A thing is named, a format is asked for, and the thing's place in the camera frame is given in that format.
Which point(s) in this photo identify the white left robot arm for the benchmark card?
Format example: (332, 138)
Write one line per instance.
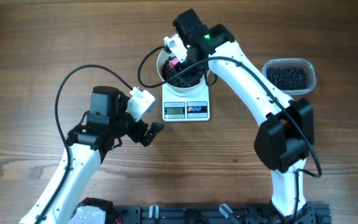
(83, 155)

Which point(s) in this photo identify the black beans in bowl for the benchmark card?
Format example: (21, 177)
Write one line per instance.
(185, 80)

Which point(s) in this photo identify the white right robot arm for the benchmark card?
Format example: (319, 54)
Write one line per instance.
(286, 133)

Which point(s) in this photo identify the black beans in container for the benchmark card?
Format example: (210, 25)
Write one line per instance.
(290, 78)

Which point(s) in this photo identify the white bowl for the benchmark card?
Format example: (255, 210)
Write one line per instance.
(163, 56)

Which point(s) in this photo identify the clear plastic container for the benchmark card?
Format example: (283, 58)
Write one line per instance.
(294, 62)

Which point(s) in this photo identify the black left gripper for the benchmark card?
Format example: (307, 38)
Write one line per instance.
(140, 132)

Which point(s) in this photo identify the white digital kitchen scale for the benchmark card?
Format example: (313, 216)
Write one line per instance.
(186, 106)

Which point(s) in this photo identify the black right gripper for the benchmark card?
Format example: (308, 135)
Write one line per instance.
(191, 62)

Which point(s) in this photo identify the pink scoop blue handle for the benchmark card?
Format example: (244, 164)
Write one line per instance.
(174, 63)

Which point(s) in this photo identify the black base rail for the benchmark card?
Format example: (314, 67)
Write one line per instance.
(95, 210)

